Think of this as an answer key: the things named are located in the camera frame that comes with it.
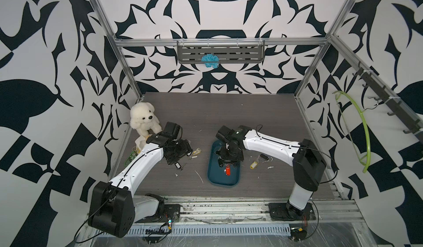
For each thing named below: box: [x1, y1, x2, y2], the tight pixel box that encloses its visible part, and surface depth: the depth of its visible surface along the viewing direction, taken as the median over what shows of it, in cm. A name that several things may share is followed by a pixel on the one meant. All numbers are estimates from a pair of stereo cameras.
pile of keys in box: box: [217, 156, 231, 176], surface depth 89 cm
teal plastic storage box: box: [207, 139, 242, 186], surface depth 87 cm
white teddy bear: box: [129, 101, 163, 137], surface depth 90 cm
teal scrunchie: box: [201, 53, 220, 69], surface depth 93 cm
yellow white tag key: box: [250, 158, 259, 170], surface depth 91 cm
